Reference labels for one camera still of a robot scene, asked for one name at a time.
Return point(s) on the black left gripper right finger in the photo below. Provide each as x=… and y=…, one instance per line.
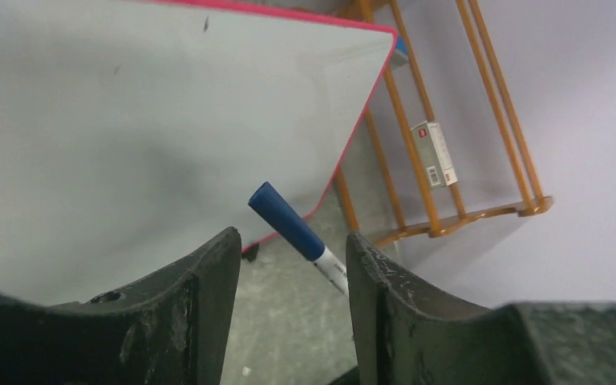
x=408, y=331

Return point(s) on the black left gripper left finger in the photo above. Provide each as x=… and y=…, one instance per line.
x=170, y=327

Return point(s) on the blue marker cap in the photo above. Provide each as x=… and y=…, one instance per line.
x=267, y=203

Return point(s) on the pink framed whiteboard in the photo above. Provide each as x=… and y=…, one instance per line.
x=131, y=132

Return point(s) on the white red small box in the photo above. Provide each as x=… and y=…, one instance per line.
x=434, y=155

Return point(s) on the orange wooden tiered rack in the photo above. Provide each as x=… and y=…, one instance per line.
x=444, y=206

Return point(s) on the blue eraser on rack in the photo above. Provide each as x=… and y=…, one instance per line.
x=399, y=56

